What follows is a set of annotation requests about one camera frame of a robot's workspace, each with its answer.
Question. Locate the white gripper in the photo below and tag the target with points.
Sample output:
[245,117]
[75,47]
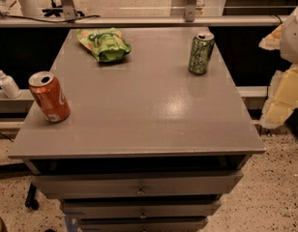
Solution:
[294,38]

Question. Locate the green soda can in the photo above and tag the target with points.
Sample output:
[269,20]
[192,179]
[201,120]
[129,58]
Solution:
[201,51]

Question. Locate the red coke can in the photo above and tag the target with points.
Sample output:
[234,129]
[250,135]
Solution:
[47,92]

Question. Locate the grey drawer cabinet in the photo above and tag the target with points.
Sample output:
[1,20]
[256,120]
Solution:
[146,114]

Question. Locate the green chip bag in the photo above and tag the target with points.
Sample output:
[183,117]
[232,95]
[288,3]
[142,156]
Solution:
[106,45]

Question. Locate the top grey drawer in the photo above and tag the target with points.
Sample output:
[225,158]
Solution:
[137,184]

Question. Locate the grey drawer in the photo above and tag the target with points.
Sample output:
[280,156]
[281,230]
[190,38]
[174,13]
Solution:
[149,207]
[153,224]
[137,184]

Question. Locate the bottom grey drawer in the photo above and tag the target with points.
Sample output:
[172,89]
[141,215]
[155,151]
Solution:
[153,224]

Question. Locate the middle grey drawer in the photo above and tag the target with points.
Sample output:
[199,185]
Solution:
[149,207]

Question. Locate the white pump bottle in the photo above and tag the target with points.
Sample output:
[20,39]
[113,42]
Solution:
[8,86]

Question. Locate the grey metal rail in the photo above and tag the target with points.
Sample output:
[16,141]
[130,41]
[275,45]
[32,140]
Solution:
[91,21]

